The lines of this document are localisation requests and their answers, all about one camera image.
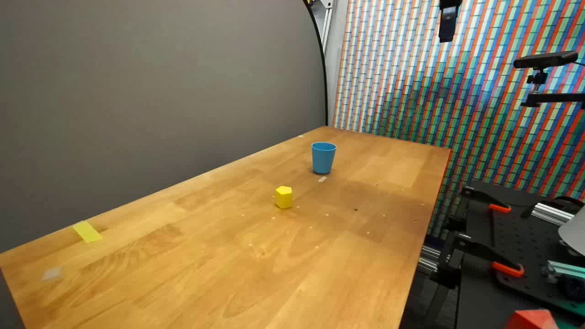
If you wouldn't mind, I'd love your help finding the teal bar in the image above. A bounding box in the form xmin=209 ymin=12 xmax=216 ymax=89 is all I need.
xmin=545 ymin=259 xmax=585 ymax=279

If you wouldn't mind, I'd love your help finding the light blue cup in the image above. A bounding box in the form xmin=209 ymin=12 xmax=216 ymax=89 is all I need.
xmin=311 ymin=142 xmax=337 ymax=175

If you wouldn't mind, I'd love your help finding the black perforated board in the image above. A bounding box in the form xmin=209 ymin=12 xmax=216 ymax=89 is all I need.
xmin=474 ymin=182 xmax=585 ymax=319

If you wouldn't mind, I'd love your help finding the upper black orange clamp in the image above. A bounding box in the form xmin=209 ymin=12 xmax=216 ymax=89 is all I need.
xmin=459 ymin=184 xmax=512 ymax=215

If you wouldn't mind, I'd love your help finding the lower black orange clamp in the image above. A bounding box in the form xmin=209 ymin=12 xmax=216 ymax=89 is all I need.
xmin=452 ymin=231 xmax=525 ymax=279

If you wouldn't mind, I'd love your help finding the red block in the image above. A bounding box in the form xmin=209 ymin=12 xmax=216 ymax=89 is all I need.
xmin=505 ymin=308 xmax=558 ymax=329

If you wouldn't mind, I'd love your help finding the black orange clamp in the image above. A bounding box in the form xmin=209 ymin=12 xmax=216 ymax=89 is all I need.
xmin=459 ymin=184 xmax=512 ymax=215
xmin=452 ymin=231 xmax=525 ymax=279

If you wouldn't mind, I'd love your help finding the black hanging camera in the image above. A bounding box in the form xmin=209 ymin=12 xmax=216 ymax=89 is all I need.
xmin=439 ymin=0 xmax=463 ymax=41

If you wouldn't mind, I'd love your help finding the black camera on mount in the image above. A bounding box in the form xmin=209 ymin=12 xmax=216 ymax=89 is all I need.
xmin=512 ymin=48 xmax=585 ymax=111

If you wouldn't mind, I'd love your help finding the yellow tape piece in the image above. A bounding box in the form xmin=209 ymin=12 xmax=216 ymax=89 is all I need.
xmin=73 ymin=220 xmax=103 ymax=242

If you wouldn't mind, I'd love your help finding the black cable on wall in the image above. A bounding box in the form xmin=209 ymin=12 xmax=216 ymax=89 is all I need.
xmin=302 ymin=0 xmax=331 ymax=127

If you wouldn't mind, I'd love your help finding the yellow block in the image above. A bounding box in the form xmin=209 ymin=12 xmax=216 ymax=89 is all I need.
xmin=275 ymin=186 xmax=293 ymax=207

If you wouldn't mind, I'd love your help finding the silver aluminium bar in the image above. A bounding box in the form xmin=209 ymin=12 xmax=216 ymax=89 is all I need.
xmin=531 ymin=202 xmax=574 ymax=226

